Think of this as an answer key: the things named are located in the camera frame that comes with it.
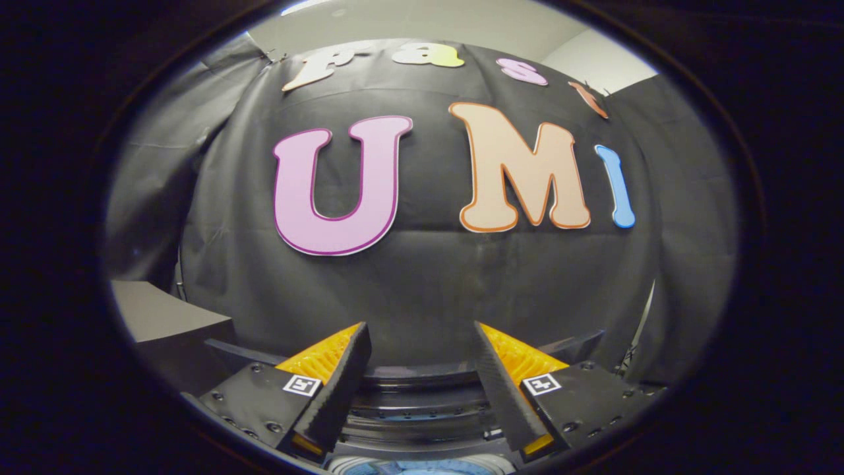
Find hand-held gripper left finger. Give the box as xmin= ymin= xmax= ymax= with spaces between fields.
xmin=198 ymin=322 xmax=372 ymax=462

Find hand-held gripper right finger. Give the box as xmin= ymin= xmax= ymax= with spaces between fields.
xmin=473 ymin=321 xmax=667 ymax=462

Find light blue shirt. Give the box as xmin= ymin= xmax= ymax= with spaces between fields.
xmin=356 ymin=460 xmax=489 ymax=475

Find beige cabinet with dark top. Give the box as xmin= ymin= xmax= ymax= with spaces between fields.
xmin=111 ymin=280 xmax=235 ymax=396

